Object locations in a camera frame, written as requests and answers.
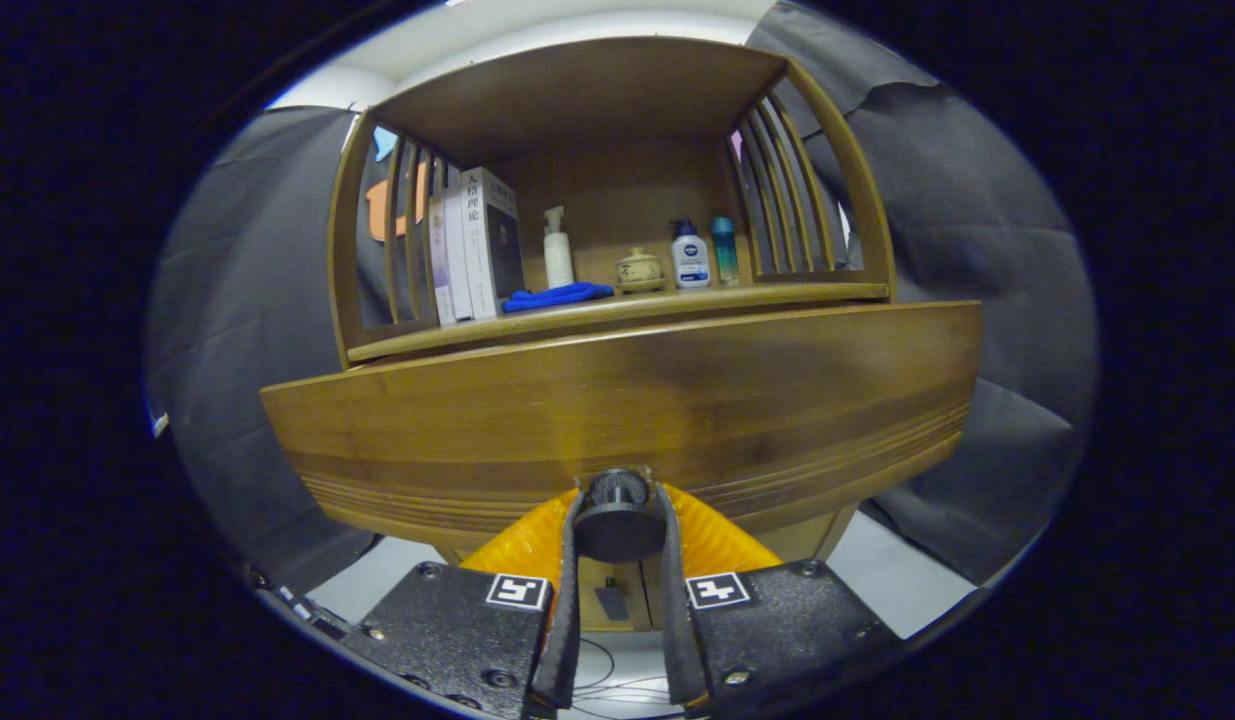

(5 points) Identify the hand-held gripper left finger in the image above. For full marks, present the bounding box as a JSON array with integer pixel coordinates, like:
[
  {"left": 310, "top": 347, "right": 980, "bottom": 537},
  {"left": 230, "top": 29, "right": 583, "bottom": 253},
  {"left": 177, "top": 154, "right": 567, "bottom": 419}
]
[{"left": 342, "top": 485, "right": 586, "bottom": 720}]

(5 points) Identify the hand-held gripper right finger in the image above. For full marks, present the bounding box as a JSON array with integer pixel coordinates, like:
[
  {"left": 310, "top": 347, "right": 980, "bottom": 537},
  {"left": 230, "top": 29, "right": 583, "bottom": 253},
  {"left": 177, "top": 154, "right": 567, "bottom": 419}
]
[{"left": 660, "top": 482, "right": 903, "bottom": 716}]

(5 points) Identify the wooden drawer with black knob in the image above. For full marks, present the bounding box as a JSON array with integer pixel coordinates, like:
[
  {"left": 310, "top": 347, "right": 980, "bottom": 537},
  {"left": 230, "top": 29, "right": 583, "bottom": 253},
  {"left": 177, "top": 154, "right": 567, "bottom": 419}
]
[{"left": 260, "top": 300, "right": 983, "bottom": 564}]

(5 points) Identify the wooden cabinet door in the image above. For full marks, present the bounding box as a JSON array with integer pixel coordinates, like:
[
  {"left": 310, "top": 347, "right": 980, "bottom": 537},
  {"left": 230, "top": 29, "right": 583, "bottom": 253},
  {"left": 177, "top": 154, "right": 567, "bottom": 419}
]
[
  {"left": 642, "top": 562, "right": 668, "bottom": 631},
  {"left": 579, "top": 560, "right": 641, "bottom": 631}
]

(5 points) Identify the wooden cabinet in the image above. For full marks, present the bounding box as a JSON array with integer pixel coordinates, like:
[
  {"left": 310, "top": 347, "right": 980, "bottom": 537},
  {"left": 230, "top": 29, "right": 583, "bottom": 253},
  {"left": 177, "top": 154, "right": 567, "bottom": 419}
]
[{"left": 327, "top": 37, "right": 896, "bottom": 631}]

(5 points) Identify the blue cloth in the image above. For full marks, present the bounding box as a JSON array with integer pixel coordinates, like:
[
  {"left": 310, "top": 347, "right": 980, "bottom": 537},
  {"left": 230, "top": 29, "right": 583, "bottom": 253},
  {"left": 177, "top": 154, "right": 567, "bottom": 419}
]
[{"left": 501, "top": 282, "right": 615, "bottom": 314}]

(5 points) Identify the beige lidded ceramic cup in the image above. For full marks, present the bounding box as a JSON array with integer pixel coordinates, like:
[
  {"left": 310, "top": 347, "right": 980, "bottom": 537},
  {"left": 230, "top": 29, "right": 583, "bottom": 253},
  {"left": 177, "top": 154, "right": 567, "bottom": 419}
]
[{"left": 615, "top": 247, "right": 667, "bottom": 294}]

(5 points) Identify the white lotion bottle blue cap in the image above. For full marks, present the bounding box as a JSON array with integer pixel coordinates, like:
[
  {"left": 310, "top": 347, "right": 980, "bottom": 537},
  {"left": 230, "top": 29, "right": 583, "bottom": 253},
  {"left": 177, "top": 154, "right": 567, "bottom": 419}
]
[{"left": 671, "top": 219, "right": 712, "bottom": 290}]

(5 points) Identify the white pump bottle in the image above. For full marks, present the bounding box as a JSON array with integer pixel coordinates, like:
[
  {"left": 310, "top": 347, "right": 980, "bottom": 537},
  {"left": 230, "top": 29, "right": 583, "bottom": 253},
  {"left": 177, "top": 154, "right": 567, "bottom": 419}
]
[{"left": 542, "top": 206, "right": 576, "bottom": 290}]

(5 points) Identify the teal bottle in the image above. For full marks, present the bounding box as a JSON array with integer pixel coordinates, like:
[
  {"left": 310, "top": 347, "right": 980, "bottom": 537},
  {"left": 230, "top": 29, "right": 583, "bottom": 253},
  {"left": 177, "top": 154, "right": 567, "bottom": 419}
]
[{"left": 710, "top": 216, "right": 740, "bottom": 286}]

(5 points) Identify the pale purple book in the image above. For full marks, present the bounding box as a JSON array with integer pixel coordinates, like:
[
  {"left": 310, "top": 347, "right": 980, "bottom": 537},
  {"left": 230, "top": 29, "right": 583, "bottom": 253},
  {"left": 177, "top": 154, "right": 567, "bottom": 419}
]
[{"left": 428, "top": 195, "right": 458, "bottom": 327}]

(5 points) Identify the thin white book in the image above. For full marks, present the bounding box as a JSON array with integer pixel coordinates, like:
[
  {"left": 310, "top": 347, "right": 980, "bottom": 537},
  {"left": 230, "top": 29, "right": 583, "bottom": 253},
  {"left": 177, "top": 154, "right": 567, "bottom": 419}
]
[{"left": 445, "top": 168, "right": 475, "bottom": 322}]

